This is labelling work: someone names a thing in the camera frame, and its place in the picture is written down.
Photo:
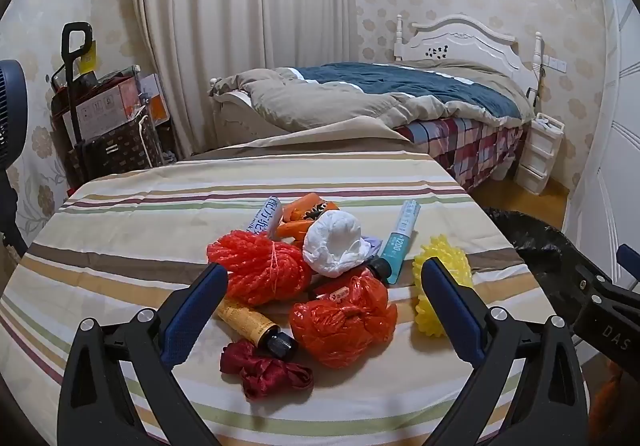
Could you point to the large white orange cardboard box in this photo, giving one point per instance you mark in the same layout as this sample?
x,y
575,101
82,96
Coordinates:
x,y
105,106

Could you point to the white tube with blue print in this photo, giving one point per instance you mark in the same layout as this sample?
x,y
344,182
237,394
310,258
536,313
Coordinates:
x,y
265,218

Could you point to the knotted orange plastic bag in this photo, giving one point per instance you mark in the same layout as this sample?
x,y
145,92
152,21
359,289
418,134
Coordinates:
x,y
340,326

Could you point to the orange printed packaging bag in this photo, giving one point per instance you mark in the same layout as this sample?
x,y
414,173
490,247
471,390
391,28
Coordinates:
x,y
305,207

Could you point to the cream pleated curtain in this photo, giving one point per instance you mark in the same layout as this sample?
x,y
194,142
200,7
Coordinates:
x,y
225,1

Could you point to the teal and white tube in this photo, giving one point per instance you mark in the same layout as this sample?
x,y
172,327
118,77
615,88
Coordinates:
x,y
400,241

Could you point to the plain orange wrapper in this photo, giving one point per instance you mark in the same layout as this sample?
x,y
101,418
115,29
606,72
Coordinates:
x,y
292,229

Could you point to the white wall switch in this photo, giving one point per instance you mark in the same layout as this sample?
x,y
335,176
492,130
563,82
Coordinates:
x,y
555,63

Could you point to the small white orange cardboard box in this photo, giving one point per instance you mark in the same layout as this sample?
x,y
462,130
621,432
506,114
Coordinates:
x,y
154,99

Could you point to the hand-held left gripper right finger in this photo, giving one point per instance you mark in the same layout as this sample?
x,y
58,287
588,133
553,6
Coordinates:
x,y
450,306

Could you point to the bin with black liner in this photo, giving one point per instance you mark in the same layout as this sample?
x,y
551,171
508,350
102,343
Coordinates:
x,y
540,246

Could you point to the yellow foam net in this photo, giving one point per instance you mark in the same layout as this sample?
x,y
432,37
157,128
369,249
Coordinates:
x,y
450,253

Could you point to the yellow bottle with black cap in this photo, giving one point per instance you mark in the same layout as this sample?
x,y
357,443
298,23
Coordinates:
x,y
245,321

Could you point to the red bottle with black cap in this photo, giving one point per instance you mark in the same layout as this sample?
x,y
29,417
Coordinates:
x,y
378,268

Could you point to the lavender cloth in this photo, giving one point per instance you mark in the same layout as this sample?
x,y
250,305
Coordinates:
x,y
372,246

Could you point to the dark blue fan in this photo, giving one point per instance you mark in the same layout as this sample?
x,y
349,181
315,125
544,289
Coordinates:
x,y
10,116

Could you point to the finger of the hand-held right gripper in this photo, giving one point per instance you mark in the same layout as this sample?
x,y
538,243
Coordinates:
x,y
629,258
600,286

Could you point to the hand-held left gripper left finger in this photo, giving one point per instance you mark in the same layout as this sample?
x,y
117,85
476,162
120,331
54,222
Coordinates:
x,y
195,306

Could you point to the black hand trolley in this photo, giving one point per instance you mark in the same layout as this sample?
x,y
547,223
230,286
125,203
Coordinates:
x,y
72,76

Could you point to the white wardrobe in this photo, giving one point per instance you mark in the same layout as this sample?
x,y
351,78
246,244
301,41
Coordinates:
x,y
615,126

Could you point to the striped tablecloth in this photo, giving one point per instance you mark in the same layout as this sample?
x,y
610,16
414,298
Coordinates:
x,y
250,176

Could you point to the white paper wad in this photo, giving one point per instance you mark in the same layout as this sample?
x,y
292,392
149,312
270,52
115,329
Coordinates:
x,y
332,238

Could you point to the plaid bed sheet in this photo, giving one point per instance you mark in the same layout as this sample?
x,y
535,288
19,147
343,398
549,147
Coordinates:
x,y
465,146

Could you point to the dark red ribbon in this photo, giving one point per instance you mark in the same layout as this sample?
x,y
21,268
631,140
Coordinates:
x,y
270,376

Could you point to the bed with plaid blanket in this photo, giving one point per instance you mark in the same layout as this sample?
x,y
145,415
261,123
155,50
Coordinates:
x,y
400,81

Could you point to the white plastic drawer unit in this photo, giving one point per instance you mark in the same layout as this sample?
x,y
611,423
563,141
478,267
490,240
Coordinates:
x,y
537,161

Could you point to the red foam net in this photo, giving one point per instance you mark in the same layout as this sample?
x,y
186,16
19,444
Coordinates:
x,y
260,266

